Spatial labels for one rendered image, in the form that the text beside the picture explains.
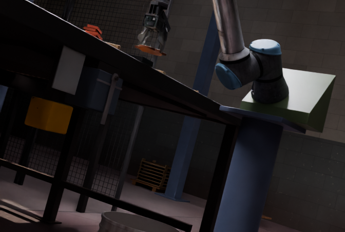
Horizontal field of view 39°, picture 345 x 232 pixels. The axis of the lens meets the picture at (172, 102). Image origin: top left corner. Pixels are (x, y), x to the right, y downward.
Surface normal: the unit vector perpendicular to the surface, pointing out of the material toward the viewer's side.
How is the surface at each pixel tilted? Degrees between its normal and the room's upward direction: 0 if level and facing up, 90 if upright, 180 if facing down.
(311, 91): 45
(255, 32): 90
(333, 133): 90
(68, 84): 90
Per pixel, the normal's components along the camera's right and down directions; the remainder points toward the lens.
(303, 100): -0.19, -0.83
